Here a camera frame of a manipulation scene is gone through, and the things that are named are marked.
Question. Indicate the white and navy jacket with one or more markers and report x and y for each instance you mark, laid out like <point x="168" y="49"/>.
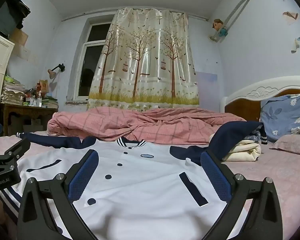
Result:
<point x="140" y="192"/>

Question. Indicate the cream garment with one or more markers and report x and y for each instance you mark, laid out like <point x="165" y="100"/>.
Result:
<point x="245" y="152"/>

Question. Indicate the white carved headboard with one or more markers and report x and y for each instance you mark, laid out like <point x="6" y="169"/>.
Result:
<point x="265" y="90"/>

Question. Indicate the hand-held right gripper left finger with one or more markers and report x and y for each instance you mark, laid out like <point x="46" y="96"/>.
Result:
<point x="83" y="175"/>

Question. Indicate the stack of green books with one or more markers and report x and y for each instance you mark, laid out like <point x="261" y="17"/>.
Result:
<point x="50" y="103"/>

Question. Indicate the plush toy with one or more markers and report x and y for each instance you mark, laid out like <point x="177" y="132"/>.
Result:
<point x="218" y="24"/>

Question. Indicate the tree print curtain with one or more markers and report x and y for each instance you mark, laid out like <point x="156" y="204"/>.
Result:
<point x="145" y="55"/>

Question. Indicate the pink plaid quilt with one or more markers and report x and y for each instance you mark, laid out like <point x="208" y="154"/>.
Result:
<point x="140" y="125"/>

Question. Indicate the white framed window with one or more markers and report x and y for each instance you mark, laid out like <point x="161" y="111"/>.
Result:
<point x="90" y="62"/>

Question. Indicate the clear spray bottle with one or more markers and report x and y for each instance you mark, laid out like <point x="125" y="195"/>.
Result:
<point x="39" y="100"/>

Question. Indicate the cardboard box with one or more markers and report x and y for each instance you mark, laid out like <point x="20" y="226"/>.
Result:
<point x="18" y="37"/>

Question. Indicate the dark bag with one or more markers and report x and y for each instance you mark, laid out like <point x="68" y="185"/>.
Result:
<point x="7" y="15"/>

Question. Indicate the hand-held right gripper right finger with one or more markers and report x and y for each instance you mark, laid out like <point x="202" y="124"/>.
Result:
<point x="215" y="177"/>

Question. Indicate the curtain rod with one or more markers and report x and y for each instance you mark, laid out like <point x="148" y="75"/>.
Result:
<point x="200" y="17"/>

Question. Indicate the blue floral pillow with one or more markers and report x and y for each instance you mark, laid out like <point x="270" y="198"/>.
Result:
<point x="280" y="115"/>

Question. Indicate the wall mounted desk lamp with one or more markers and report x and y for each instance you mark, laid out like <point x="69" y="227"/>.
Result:
<point x="51" y="73"/>

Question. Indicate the grey wall pipes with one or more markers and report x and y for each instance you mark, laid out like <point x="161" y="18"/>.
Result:
<point x="240" y="5"/>

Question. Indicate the orange paper box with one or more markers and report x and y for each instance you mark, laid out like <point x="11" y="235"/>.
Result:
<point x="43" y="86"/>

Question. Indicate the stack of papers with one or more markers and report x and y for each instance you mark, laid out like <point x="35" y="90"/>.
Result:
<point x="12" y="92"/>

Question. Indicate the blue patterned garment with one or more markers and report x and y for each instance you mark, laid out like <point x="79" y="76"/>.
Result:
<point x="255" y="136"/>

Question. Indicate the pink pillow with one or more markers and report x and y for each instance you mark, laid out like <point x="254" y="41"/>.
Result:
<point x="295" y="143"/>

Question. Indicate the torn wall picture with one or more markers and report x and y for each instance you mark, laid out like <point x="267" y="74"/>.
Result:
<point x="290" y="17"/>

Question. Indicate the wooden desk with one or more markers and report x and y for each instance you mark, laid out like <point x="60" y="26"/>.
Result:
<point x="27" y="110"/>

